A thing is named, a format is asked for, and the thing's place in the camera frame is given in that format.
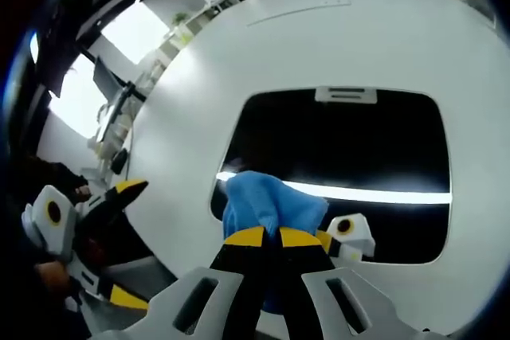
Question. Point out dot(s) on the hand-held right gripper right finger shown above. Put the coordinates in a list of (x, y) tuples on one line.
[(315, 276)]

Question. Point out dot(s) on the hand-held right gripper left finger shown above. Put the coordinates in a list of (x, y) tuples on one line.
[(223, 276)]

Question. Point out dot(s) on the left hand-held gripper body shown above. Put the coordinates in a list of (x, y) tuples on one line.
[(56, 220)]

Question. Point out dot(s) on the blue cleaning cloth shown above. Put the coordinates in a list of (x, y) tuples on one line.
[(271, 200)]

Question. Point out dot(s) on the person's left hand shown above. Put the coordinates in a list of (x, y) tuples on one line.
[(52, 278)]

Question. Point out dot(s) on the black device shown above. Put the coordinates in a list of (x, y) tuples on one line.
[(119, 161)]

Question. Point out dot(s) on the green potted plant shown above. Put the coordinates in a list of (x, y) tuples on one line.
[(180, 18)]

